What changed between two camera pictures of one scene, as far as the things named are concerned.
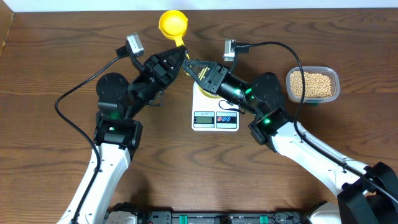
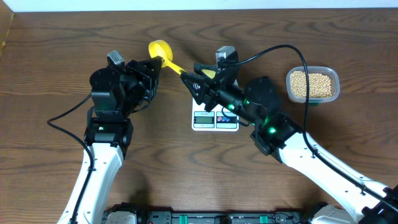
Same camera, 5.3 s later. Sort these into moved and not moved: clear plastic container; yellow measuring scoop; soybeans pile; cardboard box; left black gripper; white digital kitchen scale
Moved: yellow measuring scoop; left black gripper
Not moved: cardboard box; white digital kitchen scale; soybeans pile; clear plastic container
